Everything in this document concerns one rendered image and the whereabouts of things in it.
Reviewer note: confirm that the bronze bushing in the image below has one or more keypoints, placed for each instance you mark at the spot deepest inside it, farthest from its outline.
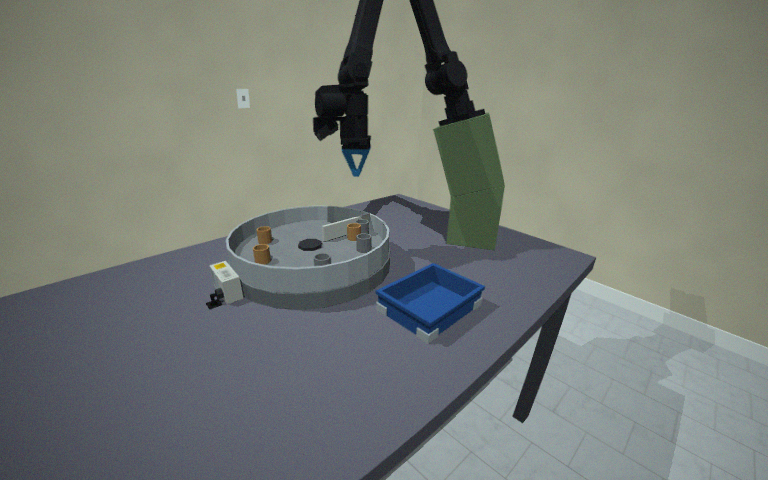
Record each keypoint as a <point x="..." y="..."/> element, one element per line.
<point x="353" y="230"/>
<point x="262" y="254"/>
<point x="264" y="237"/>

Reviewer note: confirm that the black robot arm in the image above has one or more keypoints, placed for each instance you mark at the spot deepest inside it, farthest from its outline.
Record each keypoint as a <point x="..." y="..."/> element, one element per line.
<point x="335" y="100"/>

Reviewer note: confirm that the blue open crate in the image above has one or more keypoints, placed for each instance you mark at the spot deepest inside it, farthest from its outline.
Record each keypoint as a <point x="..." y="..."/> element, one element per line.
<point x="433" y="291"/>

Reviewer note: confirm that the grey metal bushing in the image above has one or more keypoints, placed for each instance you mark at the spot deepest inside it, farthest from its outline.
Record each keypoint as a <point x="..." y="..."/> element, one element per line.
<point x="321" y="259"/>
<point x="364" y="225"/>
<point x="363" y="243"/>

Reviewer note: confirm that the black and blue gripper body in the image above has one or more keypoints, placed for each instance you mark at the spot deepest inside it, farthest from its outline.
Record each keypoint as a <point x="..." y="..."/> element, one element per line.
<point x="361" y="132"/>

